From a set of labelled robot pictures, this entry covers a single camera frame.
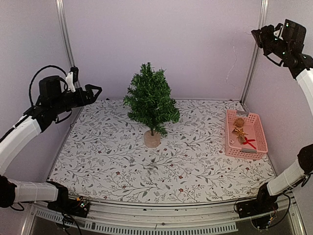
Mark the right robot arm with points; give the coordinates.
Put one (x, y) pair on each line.
(286, 41)

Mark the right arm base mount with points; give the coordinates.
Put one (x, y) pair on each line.
(258, 206)

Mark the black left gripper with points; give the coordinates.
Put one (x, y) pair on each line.
(82, 100)

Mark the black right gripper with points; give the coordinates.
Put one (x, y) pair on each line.
(257, 34)

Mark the gold star tree topper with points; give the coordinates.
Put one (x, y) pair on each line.
(239, 132)

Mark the pink plastic basket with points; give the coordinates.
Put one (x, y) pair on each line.
(253, 128)

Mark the front aluminium rail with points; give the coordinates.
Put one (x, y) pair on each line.
(124, 218)

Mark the floral patterned table mat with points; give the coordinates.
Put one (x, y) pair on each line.
(105, 157)

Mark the small green christmas tree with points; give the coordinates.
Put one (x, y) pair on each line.
(149, 99)

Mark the red ribbon bow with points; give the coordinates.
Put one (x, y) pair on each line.
(249, 142)

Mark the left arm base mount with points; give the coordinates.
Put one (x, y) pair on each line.
(76, 207)

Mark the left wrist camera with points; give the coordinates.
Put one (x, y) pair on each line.
(72, 78)

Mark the gold bell ornament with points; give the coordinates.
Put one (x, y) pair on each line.
(241, 139)

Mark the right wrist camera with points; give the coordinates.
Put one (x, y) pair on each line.
(278, 30)

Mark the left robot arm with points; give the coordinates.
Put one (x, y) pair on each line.
(57, 95)

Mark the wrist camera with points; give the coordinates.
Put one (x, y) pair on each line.
(72, 78)
(278, 30)

